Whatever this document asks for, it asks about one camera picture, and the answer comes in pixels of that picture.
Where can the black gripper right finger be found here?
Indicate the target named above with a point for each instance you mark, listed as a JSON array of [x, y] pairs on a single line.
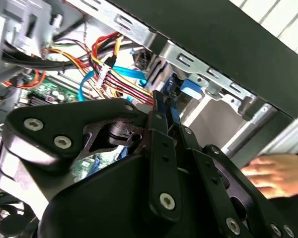
[[221, 198]]

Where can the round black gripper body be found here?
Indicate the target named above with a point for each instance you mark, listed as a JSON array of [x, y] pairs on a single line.
[[101, 210]]

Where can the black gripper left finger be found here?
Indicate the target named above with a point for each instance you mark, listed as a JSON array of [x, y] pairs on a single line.
[[64, 114]]

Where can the person's right hand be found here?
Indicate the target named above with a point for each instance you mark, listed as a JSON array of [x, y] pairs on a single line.
[[280, 173]]

